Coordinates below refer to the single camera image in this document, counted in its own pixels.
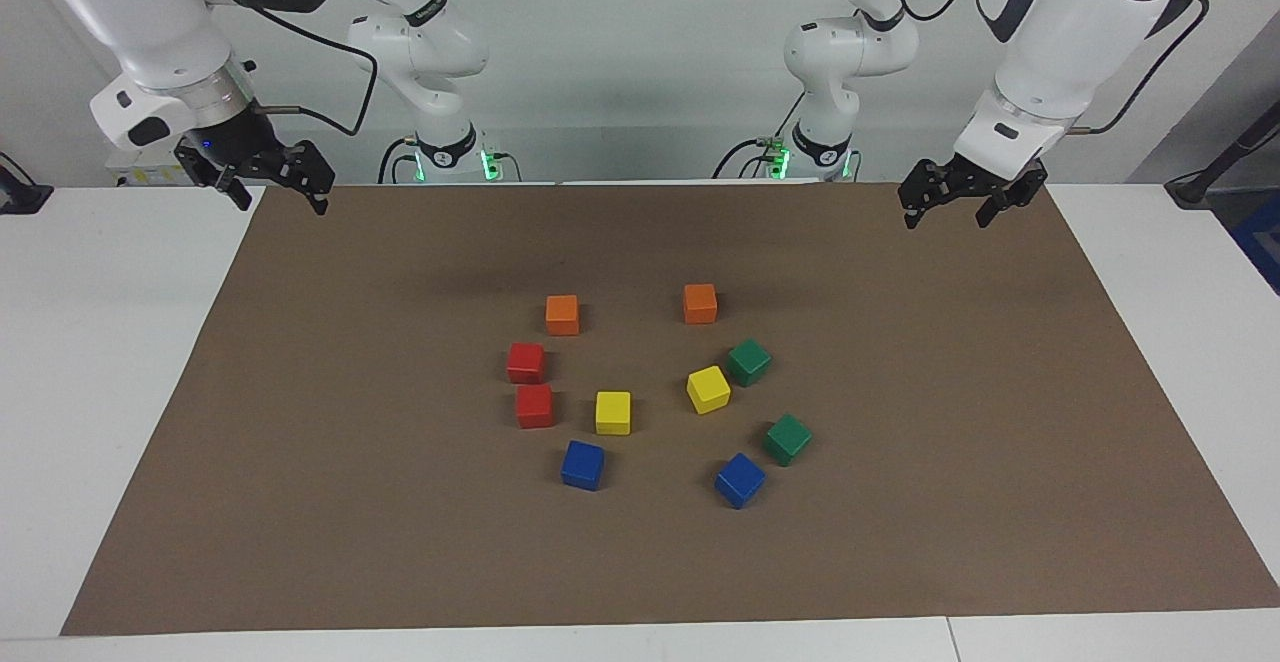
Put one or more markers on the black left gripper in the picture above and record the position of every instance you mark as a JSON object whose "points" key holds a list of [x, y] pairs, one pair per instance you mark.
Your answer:
{"points": [[985, 174]]}

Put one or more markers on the blue crate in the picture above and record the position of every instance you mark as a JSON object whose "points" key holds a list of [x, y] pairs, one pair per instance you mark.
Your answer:
{"points": [[1262, 237]]}

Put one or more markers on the orange wooden block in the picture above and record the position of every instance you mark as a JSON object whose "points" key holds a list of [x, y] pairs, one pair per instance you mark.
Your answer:
{"points": [[562, 314], [700, 303]]}

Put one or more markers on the white power strip box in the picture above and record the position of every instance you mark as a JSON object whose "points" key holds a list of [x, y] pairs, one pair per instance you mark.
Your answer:
{"points": [[140, 174]]}

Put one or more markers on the yellow wooden block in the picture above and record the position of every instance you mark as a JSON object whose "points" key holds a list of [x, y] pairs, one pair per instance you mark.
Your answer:
{"points": [[708, 389], [613, 412]]}

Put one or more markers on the blue wooden block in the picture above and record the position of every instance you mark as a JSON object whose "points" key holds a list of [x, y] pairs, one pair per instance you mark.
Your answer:
{"points": [[740, 480], [582, 464]]}

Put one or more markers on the black stand pole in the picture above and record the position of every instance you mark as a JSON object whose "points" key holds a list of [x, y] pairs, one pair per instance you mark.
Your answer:
{"points": [[1195, 187]]}

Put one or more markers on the red wooden block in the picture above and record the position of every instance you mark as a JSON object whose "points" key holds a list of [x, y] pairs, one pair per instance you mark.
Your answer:
{"points": [[525, 362], [534, 406]]}

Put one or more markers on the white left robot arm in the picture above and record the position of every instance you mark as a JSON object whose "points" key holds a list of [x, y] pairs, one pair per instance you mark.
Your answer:
{"points": [[1060, 42]]}

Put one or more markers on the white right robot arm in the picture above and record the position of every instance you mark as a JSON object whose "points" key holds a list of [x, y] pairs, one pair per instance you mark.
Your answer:
{"points": [[150, 22]]}

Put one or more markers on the green wooden block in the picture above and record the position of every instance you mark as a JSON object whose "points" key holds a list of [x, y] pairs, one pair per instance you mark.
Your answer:
{"points": [[788, 439], [749, 361]]}

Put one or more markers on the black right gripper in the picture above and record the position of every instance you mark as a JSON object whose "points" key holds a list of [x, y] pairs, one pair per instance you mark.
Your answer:
{"points": [[240, 142]]}

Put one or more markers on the black clamp mount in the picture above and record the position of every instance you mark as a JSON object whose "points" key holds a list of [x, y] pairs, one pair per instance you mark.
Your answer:
{"points": [[20, 197]]}

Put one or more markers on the brown table mat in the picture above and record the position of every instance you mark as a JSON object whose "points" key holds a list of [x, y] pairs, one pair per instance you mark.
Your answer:
{"points": [[400, 522]]}

